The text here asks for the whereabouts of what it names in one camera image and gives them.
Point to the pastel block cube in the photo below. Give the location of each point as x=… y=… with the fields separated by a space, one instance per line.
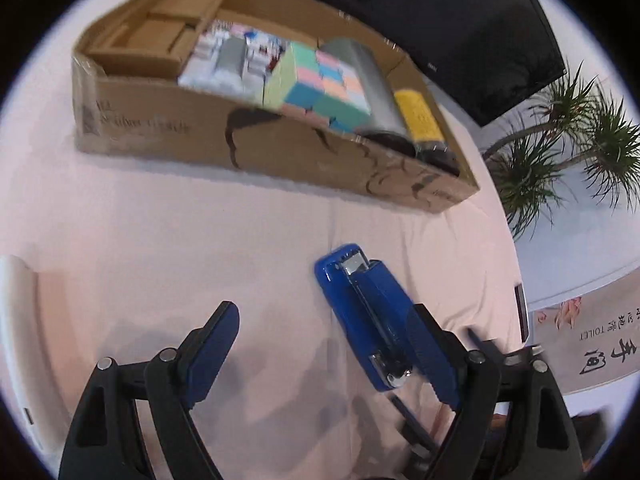
x=320 y=85

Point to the yellow jar with black lid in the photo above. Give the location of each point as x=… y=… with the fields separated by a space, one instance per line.
x=420 y=115

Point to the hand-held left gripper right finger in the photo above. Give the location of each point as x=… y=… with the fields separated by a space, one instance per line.
x=435 y=355

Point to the black flat screen television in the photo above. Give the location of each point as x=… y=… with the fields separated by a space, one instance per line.
x=450 y=20

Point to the silver metal canister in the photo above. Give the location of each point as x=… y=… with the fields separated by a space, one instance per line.
x=370 y=75

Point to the spiky green potted plant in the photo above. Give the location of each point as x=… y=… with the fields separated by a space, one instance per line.
x=530 y=170

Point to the cardboard box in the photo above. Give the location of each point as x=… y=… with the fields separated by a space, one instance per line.
x=165 y=125

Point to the colourful cartoon game box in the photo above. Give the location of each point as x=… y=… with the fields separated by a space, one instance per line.
x=225 y=60

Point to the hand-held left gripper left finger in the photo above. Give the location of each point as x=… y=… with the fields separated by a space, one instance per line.
x=210 y=355

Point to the blue stapler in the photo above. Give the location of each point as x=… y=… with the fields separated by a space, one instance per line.
x=360 y=310

